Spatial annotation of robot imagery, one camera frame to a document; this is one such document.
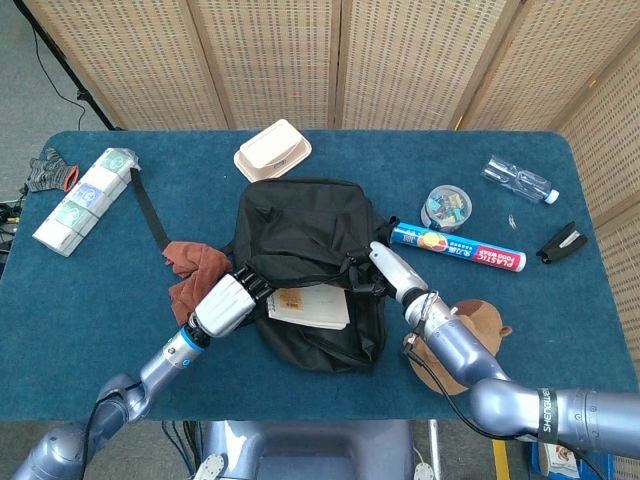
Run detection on clear plastic water bottle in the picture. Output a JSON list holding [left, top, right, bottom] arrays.
[[480, 153, 560, 206]]

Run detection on rust brown towel cloth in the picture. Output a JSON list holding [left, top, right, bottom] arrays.
[[162, 241, 235, 326]]

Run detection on white table leg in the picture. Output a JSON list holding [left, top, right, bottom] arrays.
[[428, 419, 443, 480]]

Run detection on blue table cloth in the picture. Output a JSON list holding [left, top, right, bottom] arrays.
[[0, 130, 640, 424]]

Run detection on black stapler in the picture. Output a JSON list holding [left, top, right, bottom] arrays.
[[536, 221, 588, 265]]

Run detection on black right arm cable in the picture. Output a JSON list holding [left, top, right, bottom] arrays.
[[402, 344, 534, 442]]

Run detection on black backpack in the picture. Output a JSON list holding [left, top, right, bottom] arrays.
[[129, 167, 397, 376]]

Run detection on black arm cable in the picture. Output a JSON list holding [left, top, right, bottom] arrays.
[[79, 387, 124, 479], [402, 344, 534, 442]]

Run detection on black tripod stand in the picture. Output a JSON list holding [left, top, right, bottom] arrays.
[[12, 0, 126, 132]]

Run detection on brown capybara plush toy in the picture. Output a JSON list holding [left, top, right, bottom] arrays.
[[403, 298, 513, 397]]

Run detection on clear jar of binder clips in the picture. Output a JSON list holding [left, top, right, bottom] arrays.
[[420, 184, 474, 234]]

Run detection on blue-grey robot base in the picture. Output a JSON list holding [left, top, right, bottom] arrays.
[[193, 419, 417, 480]]

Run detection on dark cables under table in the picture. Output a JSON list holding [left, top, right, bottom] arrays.
[[161, 420, 202, 480]]

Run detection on blue printed box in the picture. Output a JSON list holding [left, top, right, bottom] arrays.
[[530, 441, 582, 477]]

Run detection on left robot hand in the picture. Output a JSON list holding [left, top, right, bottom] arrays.
[[192, 264, 274, 339]]

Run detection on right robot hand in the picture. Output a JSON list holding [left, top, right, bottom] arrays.
[[347, 241, 431, 304]]

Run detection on wrapped tissue pack bundle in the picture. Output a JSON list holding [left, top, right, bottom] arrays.
[[32, 147, 140, 258]]

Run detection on beige lidded lunch box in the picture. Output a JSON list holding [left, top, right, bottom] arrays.
[[233, 118, 313, 184]]

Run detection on thin black wall cable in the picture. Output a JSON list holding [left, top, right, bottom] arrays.
[[31, 22, 87, 120]]

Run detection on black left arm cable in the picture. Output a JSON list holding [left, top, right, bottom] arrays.
[[79, 387, 124, 479]]

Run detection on grey knit work glove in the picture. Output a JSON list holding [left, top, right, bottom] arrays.
[[27, 146, 81, 194]]

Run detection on blue plastic food wrap box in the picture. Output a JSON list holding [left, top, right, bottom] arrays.
[[388, 218, 528, 274]]

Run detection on white spiral notebook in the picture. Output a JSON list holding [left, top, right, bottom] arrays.
[[266, 285, 351, 332]]

